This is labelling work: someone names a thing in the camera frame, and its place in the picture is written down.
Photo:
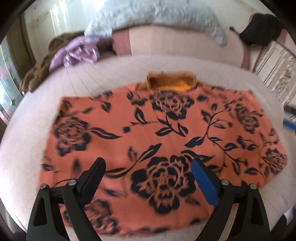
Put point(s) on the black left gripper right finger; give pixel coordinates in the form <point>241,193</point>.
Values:
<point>250,222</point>

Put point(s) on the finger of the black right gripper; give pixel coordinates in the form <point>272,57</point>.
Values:
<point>289,119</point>

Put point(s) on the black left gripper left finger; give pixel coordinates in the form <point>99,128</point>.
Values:
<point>46,221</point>

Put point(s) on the orange black floral garment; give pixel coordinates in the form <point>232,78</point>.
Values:
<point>148,139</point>

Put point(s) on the striped floral pillow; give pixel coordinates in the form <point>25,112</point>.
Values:
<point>275,66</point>

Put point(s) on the pink quilted bed cover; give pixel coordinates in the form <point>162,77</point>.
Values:
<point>26,136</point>

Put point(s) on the pink bed headboard cushion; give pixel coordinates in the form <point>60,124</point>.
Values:
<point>162,40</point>

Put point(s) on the window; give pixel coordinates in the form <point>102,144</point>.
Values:
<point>9,85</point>

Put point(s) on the grey quilted blanket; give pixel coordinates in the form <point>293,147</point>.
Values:
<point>190,15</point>

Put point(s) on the brown crumpled cloth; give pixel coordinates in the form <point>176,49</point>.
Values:
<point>37,74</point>

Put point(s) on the purple crumpled cloth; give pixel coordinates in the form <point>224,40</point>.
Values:
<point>82,48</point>

